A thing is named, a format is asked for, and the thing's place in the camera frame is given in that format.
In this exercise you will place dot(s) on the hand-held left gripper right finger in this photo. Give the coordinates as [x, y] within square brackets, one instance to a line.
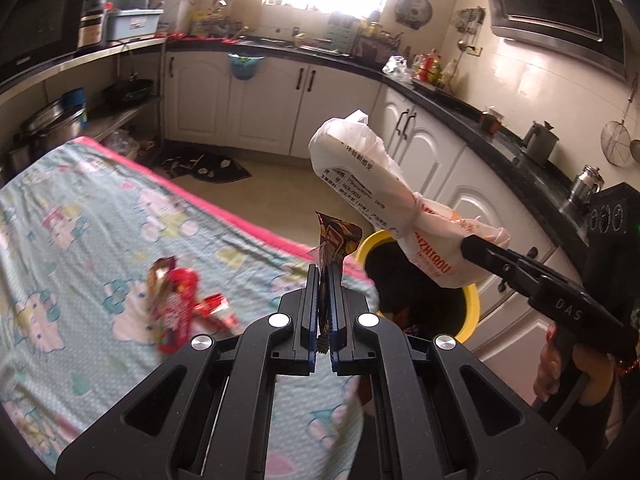
[350, 330]

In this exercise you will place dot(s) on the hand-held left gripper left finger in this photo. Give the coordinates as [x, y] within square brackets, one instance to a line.
[300, 330]

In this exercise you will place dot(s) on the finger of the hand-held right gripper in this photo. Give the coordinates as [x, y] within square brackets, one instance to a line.
[495, 262]

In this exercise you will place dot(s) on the yellow rimmed trash bin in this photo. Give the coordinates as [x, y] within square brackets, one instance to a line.
[471, 310]

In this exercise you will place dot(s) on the yellow brown snack wrapper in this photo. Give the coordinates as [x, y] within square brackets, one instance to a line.
[332, 245]

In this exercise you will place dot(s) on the red snack wrapper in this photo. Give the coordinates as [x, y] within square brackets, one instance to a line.
[177, 305]

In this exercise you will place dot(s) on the white orange plastic bag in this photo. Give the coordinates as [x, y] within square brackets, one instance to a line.
[360, 170]

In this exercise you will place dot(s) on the person's right hand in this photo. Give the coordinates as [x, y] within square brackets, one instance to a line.
[547, 365]

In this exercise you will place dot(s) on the steel teapot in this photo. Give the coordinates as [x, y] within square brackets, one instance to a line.
[586, 187]

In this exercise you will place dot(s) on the grey kettle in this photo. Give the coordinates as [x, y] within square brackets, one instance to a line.
[540, 145]

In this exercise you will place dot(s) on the brown jar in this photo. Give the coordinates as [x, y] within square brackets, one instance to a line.
[491, 121]

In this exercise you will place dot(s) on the black stone countertop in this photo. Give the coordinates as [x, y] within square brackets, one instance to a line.
[475, 110]

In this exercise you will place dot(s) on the dark floor mat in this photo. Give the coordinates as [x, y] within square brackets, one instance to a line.
[205, 167]

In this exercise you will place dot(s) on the clear plastic bag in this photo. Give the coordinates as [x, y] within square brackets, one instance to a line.
[397, 67]

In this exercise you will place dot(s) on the hanging kitchen utensils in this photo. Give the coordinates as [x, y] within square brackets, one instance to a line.
[470, 25]

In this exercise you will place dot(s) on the black spice rack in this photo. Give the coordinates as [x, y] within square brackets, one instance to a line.
[375, 45]

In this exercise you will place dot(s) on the black range hood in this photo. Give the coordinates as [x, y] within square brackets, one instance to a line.
[550, 5]

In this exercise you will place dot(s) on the blue hanging bin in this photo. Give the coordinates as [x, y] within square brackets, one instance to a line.
[245, 67]

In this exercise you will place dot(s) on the black wok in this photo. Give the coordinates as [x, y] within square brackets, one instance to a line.
[127, 92]

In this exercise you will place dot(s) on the red cloth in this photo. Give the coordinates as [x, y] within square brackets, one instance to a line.
[190, 36]

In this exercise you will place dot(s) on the blue container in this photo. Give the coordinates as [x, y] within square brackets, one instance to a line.
[75, 105]

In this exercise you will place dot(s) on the steel cooking pot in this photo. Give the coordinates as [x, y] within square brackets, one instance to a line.
[50, 130]

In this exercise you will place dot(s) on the yellow dish rack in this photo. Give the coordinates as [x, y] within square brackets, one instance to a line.
[210, 22]

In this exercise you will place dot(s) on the blue plastic basket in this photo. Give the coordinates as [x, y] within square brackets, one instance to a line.
[132, 25]

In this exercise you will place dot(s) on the steel shelf rack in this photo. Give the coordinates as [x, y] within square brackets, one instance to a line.
[60, 67]

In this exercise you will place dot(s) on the blender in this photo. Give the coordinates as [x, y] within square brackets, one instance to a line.
[97, 5]

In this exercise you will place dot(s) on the black microwave oven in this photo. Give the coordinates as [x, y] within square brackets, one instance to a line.
[40, 25]

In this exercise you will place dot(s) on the wall socket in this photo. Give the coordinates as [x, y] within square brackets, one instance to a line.
[475, 51]

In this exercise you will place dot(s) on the round wall fan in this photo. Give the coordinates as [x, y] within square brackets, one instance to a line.
[413, 11]

